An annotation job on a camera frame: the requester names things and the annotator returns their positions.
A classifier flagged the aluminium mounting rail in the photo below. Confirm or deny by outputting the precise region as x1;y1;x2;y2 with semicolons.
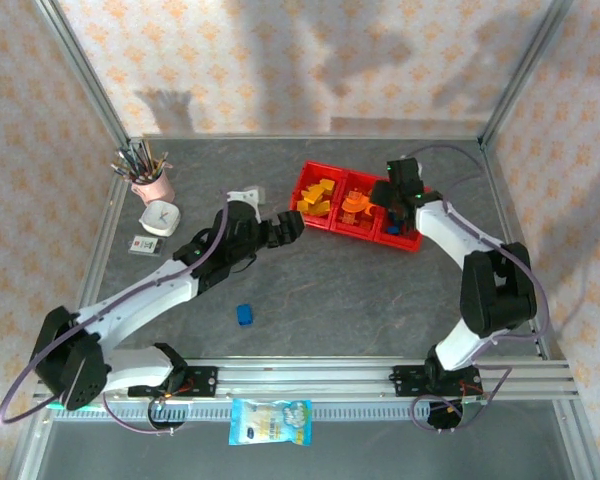
35;357;580;401

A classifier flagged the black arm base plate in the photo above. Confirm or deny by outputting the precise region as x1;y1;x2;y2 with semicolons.
127;366;219;400
392;364;484;400

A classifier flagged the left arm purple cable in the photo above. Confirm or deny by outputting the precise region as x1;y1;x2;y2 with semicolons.
0;192;231;435

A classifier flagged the aluminium back rail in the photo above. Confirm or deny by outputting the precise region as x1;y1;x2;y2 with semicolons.
142;132;484;142

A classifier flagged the white card with red mark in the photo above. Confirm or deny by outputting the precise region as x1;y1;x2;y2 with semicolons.
128;234;167;257

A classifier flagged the aluminium frame post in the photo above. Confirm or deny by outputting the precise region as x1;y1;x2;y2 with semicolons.
478;0;577;149
34;0;131;146

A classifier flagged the grey slotted cable duct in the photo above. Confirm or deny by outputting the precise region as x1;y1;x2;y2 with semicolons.
54;401;481;422

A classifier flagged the curved orange lego piece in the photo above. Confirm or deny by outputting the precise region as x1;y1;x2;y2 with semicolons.
340;193;375;214

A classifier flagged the blue snack bag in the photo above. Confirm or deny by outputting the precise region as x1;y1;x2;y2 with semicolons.
228;398;314;448

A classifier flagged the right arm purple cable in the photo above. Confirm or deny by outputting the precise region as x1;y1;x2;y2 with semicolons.
409;143;551;434

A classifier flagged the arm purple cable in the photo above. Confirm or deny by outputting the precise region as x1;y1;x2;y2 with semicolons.
409;143;551;434
0;192;231;435

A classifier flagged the aluminium side rail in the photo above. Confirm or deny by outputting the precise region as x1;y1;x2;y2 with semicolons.
57;142;134;361
479;142;552;360

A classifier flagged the white square clock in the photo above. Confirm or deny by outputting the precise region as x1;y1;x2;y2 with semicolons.
138;199;181;237

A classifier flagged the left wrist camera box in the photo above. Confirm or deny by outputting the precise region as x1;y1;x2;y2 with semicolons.
227;185;264;206

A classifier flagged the pink pencil cup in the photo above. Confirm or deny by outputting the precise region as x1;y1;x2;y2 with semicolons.
131;169;175;205

